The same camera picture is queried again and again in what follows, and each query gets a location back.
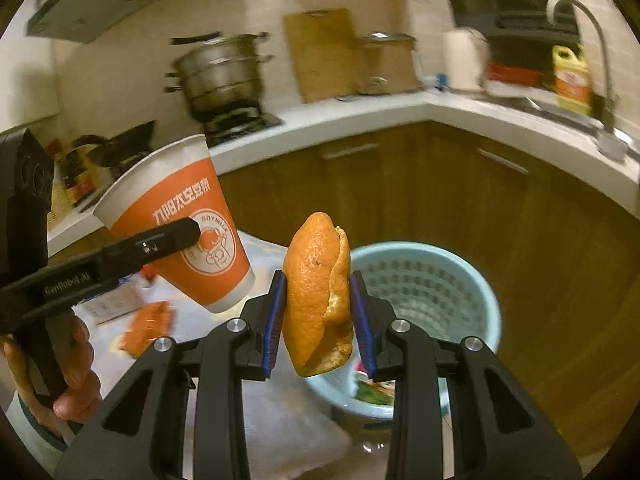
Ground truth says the yellow detergent bottle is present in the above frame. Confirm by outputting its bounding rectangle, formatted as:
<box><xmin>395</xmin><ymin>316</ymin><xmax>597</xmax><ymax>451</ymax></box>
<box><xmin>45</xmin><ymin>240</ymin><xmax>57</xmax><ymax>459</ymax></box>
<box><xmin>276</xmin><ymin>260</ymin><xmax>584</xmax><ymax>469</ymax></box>
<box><xmin>551</xmin><ymin>44</ymin><xmax>593</xmax><ymax>116</ymax></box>

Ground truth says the colourful wrapper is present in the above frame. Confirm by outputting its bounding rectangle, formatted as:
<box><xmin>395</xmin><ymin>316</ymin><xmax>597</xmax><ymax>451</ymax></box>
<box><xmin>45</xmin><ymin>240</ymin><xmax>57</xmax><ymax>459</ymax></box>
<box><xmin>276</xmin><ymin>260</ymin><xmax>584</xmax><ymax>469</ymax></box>
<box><xmin>352</xmin><ymin>367</ymin><xmax>398</xmax><ymax>407</ymax></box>

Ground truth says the wooden cutting board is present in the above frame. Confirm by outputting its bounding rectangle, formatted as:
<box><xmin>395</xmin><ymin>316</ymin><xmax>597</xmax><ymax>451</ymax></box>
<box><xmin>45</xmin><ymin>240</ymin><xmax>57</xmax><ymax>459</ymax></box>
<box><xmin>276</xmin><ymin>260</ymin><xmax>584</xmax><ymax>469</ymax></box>
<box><xmin>284</xmin><ymin>7</ymin><xmax>358</xmax><ymax>104</ymax></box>

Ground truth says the large orange peel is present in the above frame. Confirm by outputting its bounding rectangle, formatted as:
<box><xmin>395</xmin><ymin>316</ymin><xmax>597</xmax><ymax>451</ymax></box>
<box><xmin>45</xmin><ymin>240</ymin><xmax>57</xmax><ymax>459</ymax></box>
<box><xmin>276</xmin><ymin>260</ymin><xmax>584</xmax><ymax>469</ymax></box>
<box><xmin>282</xmin><ymin>211</ymin><xmax>355</xmax><ymax>377</ymax></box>

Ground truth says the steel kitchen faucet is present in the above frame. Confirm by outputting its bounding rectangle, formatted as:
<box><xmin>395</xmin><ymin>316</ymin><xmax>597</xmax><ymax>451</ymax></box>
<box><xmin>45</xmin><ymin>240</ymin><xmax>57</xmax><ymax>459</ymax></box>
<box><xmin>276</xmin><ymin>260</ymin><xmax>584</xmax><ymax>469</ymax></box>
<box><xmin>546</xmin><ymin>0</ymin><xmax>628</xmax><ymax>161</ymax></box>

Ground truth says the light blue plastic basket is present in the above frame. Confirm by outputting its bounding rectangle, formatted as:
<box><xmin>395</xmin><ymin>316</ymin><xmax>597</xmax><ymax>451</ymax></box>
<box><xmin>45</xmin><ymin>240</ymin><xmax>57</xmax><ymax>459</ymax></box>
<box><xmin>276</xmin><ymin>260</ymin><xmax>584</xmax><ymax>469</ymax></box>
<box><xmin>305</xmin><ymin>242</ymin><xmax>502</xmax><ymax>421</ymax></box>

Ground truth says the orange and white paper cup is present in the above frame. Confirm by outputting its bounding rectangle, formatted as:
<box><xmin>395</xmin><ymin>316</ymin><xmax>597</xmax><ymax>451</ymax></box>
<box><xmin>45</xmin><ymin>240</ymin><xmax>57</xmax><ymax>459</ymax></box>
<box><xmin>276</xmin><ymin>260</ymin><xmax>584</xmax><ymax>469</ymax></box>
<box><xmin>92</xmin><ymin>134</ymin><xmax>257</xmax><ymax>314</ymax></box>

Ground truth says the steel sink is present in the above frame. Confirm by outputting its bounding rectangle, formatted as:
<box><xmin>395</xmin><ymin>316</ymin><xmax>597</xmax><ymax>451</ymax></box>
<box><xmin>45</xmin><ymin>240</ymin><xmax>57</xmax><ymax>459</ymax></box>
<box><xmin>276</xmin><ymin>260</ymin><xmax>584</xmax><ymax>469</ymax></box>
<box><xmin>500</xmin><ymin>90</ymin><xmax>606</xmax><ymax>131</ymax></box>

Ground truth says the white electric kettle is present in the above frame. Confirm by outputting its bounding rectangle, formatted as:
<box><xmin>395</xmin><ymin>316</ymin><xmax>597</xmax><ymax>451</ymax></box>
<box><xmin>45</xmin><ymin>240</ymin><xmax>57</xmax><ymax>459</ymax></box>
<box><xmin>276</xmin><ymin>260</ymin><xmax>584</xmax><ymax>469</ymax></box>
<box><xmin>444</xmin><ymin>26</ymin><xmax>491</xmax><ymax>92</ymax></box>

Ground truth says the red box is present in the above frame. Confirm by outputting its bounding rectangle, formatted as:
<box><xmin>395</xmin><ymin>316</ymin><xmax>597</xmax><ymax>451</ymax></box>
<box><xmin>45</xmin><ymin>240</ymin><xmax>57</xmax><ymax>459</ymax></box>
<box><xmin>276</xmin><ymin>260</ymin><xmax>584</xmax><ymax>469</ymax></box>
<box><xmin>487</xmin><ymin>62</ymin><xmax>543</xmax><ymax>88</ymax></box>

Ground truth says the black wok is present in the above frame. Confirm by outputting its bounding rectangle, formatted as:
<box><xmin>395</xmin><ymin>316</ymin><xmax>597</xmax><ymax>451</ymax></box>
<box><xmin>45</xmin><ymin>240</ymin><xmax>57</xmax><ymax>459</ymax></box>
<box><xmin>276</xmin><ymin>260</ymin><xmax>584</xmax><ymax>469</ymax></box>
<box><xmin>70</xmin><ymin>120</ymin><xmax>156</xmax><ymax>166</ymax></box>

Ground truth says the wooden lower cabinet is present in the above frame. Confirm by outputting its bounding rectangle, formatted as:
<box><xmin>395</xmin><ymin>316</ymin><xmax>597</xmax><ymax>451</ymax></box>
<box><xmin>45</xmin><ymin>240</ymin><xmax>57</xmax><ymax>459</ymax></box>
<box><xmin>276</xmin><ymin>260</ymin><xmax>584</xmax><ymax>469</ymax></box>
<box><xmin>215</xmin><ymin>120</ymin><xmax>640</xmax><ymax>461</ymax></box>

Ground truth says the small orange peel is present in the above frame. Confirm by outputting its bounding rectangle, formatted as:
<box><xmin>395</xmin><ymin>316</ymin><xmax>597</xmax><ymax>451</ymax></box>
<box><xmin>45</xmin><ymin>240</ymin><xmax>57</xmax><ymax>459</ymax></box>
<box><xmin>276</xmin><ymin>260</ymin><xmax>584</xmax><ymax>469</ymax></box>
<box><xmin>119</xmin><ymin>300</ymin><xmax>176</xmax><ymax>359</ymax></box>

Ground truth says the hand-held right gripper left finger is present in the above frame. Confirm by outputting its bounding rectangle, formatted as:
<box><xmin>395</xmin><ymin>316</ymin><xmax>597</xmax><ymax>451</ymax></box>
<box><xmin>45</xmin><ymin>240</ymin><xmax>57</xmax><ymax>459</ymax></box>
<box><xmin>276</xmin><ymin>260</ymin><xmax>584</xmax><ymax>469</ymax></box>
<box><xmin>55</xmin><ymin>270</ymin><xmax>288</xmax><ymax>480</ymax></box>

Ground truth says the person's left hand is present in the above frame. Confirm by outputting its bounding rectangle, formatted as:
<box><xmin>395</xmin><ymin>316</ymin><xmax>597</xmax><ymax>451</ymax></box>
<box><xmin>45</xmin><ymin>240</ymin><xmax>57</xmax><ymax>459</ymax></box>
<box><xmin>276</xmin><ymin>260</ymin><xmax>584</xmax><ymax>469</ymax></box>
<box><xmin>2</xmin><ymin>307</ymin><xmax>103</xmax><ymax>423</ymax></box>

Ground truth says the metal cabinet handle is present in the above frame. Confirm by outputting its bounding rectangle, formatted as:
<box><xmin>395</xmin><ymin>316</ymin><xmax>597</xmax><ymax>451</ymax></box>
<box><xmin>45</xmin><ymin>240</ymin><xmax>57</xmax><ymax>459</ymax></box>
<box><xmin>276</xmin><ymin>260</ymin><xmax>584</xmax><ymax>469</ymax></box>
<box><xmin>476</xmin><ymin>147</ymin><xmax>530</xmax><ymax>176</ymax></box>
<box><xmin>321</xmin><ymin>143</ymin><xmax>381</xmax><ymax>161</ymax></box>

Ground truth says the person's left forearm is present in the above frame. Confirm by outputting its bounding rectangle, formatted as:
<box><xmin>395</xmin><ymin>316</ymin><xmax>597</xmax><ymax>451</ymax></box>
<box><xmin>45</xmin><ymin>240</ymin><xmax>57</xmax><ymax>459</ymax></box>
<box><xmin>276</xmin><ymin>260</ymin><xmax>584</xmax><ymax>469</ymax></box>
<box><xmin>2</xmin><ymin>390</ymin><xmax>76</xmax><ymax>476</ymax></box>

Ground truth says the steel steamer pot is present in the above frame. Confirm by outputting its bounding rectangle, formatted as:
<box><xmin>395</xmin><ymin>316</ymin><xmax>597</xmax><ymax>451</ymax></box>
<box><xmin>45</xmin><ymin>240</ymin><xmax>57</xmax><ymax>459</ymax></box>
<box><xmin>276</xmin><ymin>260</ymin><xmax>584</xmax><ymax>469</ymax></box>
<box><xmin>165</xmin><ymin>31</ymin><xmax>276</xmax><ymax>123</ymax></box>

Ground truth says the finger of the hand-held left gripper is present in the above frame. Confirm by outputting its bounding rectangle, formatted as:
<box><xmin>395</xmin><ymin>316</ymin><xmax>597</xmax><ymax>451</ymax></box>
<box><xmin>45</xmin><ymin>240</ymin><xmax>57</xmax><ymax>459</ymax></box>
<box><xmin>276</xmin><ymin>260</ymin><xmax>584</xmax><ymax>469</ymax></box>
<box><xmin>95</xmin><ymin>217</ymin><xmax>202</xmax><ymax>281</ymax></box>

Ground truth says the grey leaf-print cloth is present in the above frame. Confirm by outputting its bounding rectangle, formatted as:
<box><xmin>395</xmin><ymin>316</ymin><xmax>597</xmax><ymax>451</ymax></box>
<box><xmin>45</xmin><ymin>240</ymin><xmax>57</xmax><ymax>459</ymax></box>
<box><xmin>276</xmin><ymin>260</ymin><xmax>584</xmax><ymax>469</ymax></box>
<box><xmin>30</xmin><ymin>230</ymin><xmax>351</xmax><ymax>480</ymax></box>

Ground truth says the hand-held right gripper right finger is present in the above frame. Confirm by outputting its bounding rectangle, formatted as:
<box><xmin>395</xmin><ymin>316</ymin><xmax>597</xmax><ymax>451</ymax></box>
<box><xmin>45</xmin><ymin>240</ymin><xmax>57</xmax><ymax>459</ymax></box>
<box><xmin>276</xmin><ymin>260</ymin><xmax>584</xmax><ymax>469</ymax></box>
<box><xmin>349</xmin><ymin>271</ymin><xmax>583</xmax><ymax>480</ymax></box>

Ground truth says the black gas stove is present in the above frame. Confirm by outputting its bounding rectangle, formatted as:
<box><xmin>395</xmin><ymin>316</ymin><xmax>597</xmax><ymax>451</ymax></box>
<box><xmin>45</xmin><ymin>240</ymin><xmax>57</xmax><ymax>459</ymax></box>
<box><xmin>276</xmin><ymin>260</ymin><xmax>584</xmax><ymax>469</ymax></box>
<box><xmin>200</xmin><ymin>110</ymin><xmax>283</xmax><ymax>148</ymax></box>

